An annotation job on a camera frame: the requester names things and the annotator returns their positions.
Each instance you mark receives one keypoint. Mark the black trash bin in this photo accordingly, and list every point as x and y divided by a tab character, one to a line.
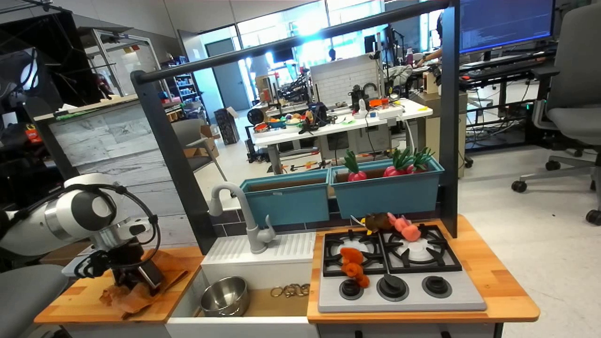
226	129

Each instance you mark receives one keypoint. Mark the dark office desk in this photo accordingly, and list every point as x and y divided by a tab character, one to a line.
501	67

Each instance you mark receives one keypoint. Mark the black stove knob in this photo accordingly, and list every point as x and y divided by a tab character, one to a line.
350	289
437	287
394	289

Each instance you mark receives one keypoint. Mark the black stove grate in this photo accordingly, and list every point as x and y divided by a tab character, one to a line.
386	255

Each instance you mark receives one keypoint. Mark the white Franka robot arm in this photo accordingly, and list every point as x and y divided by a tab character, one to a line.
39	227

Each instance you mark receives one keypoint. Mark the pink plush toy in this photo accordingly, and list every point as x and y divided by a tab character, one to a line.
410	232

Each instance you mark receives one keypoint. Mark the brown plush toy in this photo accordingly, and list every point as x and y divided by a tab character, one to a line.
378	223

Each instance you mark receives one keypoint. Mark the computer monitor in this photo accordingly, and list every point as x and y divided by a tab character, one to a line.
508	26

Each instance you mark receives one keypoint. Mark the orange plush toy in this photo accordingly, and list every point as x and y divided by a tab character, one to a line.
352	257

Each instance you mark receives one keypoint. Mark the white work table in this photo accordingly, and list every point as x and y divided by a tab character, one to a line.
350	125

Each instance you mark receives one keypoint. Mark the black metal frame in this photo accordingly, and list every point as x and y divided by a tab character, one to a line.
448	125

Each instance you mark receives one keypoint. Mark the short teal planter box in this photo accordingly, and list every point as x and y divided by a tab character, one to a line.
288	200

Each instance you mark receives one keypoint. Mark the grey wood plank panel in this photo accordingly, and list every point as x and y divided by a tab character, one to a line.
106	138

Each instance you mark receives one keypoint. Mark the bunch of metal rings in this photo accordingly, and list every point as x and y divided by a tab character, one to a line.
283	290

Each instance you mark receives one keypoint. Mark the steel bowl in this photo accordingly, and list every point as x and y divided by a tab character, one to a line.
226	298

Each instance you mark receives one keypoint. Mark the grey stove panel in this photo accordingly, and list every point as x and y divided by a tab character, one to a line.
463	292

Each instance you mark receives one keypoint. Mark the grey office chair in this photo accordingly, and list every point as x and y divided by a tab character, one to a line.
576	76

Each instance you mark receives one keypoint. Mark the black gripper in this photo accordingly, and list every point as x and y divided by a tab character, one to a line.
129	266

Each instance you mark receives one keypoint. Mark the toy radish plant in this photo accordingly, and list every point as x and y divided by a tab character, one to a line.
424	161
395	170
356	176

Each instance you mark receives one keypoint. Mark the white toy sink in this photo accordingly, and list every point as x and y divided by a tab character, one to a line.
294	251

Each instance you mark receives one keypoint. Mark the beige chair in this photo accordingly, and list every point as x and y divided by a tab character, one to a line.
194	148

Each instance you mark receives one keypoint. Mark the grey toy faucet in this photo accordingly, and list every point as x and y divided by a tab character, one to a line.
260	238

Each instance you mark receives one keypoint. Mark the grey chair seat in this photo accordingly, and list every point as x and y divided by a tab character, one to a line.
25	302

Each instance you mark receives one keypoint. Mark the black storage shelf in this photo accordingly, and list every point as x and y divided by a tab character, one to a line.
57	63

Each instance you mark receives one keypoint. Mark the orange towel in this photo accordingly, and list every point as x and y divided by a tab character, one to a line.
134	305

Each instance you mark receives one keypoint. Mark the white board box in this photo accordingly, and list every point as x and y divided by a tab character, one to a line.
345	78

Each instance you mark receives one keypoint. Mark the long teal planter box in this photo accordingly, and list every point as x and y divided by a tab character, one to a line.
388	195

